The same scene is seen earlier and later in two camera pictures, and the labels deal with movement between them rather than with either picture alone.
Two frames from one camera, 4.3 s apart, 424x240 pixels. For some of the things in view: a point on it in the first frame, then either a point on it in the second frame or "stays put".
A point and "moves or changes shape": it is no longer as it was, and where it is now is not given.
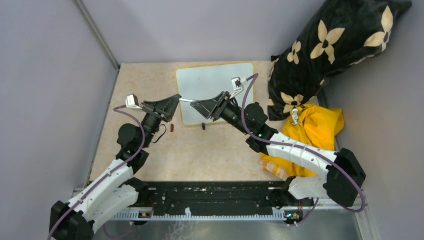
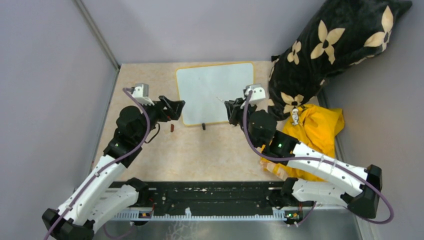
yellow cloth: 317,128 stays put
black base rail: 209,195 stays put
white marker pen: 188,100 moves or changes shape
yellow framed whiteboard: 198,83 stays put
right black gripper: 213,108 -> 234,110
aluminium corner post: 96,32 stays put
